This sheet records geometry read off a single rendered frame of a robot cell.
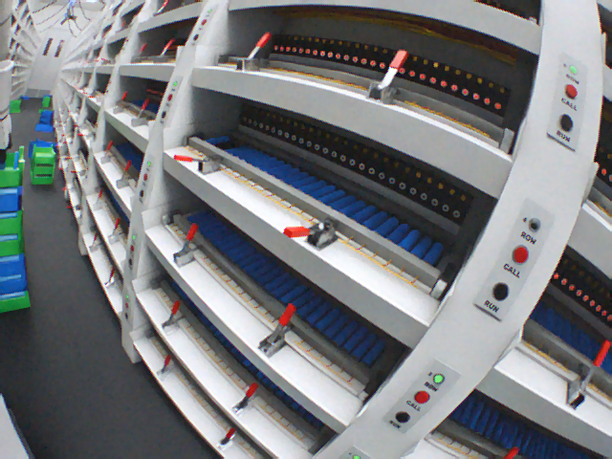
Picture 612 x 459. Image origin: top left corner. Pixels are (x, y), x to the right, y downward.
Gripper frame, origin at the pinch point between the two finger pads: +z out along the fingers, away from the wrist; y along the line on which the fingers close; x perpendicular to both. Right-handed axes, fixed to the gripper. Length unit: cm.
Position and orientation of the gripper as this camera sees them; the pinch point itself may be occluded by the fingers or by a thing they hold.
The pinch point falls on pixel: (1, 156)
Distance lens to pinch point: 107.5
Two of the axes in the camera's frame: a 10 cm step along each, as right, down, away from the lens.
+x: -2.6, -7.7, 5.9
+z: -5.3, 6.2, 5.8
